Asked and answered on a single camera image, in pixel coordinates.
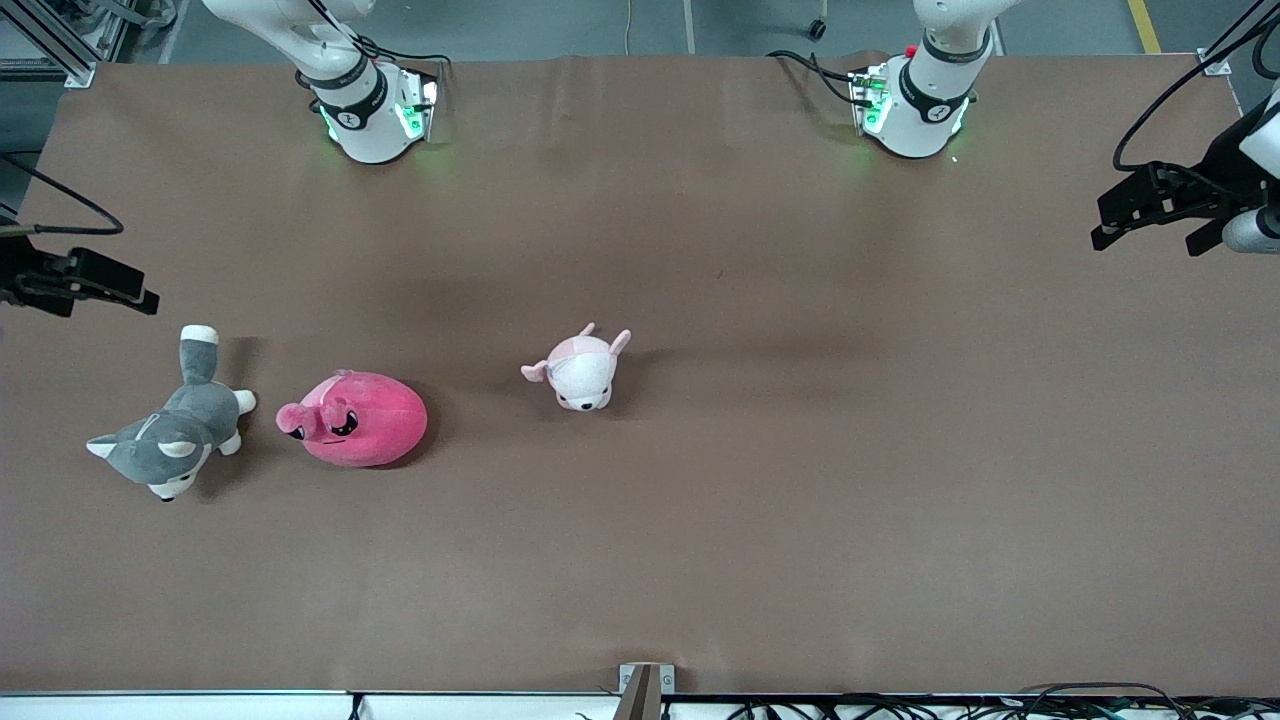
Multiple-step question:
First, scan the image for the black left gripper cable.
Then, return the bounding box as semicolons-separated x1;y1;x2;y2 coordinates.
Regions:
1113;15;1280;173

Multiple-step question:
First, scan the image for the black left arm base cable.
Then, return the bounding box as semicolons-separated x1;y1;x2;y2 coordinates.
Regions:
767;49;873;109

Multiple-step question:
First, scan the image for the aluminium frame post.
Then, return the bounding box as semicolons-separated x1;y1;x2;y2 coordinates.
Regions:
0;0;97;89
1198;0;1280;77

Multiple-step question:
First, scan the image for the grey white husky plush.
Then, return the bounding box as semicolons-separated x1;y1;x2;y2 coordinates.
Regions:
86;324;258;503

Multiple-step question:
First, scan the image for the black cable bundle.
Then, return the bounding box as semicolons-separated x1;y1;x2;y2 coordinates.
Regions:
725;683;1280;720

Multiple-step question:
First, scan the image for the round hot pink plush toy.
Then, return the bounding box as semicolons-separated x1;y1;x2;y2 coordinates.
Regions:
276;369;429;468

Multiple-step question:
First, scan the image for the black arm base cable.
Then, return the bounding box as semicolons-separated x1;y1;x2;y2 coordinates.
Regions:
767;49;873;109
345;35;447;86

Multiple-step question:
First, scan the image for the light pink plush pig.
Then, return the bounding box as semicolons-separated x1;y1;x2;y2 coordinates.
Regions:
520;322;633;413

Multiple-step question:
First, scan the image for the metal table edge bracket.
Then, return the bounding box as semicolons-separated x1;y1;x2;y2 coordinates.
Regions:
613;663;675;720

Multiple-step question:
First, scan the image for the black right arm base cable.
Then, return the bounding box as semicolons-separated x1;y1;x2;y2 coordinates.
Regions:
345;35;447;86

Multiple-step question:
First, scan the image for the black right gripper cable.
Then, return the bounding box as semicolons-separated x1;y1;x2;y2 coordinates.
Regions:
0;155;125;237

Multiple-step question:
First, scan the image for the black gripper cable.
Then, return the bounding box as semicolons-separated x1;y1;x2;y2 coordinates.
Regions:
0;155;125;237
1113;15;1280;173

